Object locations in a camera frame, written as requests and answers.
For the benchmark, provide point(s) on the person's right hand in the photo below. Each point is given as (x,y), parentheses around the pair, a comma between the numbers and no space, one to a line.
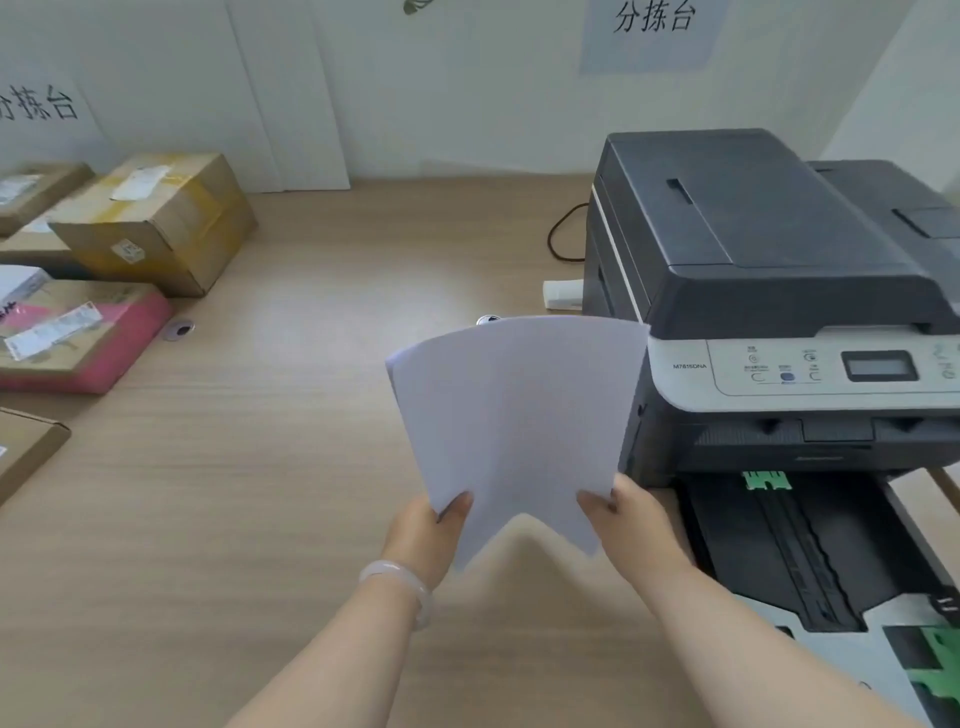
(637,536)

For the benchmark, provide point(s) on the person's left hand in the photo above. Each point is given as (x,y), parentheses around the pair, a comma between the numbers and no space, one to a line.
(420,536)

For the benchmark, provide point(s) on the person's right thumb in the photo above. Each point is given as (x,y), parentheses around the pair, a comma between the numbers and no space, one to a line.
(596,501)

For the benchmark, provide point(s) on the person's left thumb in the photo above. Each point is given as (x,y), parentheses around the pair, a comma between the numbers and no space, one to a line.
(454,510)

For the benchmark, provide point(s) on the white paper sheets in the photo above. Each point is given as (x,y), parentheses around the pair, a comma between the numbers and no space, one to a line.
(517,427)

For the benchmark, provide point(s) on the person's left forearm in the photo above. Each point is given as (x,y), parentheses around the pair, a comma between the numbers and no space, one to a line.
(330,660)

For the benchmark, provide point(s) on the person's right forearm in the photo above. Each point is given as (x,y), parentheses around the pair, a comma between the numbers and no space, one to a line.
(757,652)

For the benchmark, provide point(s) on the pale jade bangle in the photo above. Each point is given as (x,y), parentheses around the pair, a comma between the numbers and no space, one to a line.
(401,585)

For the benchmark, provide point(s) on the black printer paper tray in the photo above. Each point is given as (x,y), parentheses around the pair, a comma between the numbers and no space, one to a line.
(832,577)

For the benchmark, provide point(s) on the dark grey office printer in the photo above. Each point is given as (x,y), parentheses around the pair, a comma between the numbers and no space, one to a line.
(780,300)

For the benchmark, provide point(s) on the tall brown cardboard box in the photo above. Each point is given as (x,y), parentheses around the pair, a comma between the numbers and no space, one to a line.
(154,221)

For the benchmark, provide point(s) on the pink-edged cardboard parcel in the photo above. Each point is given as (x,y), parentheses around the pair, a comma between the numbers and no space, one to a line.
(75,334)

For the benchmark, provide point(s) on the thin brown cardboard mailer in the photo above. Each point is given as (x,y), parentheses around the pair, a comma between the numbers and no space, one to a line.
(22,450)

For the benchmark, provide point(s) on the white leaning board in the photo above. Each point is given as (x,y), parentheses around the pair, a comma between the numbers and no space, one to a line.
(289,94)

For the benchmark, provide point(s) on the flat brown cardboard box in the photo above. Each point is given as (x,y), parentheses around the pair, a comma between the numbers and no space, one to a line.
(34,191)

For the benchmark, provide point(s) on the white paper wall sign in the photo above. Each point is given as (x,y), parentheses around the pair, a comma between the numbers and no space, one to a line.
(656,30)
(45,109)

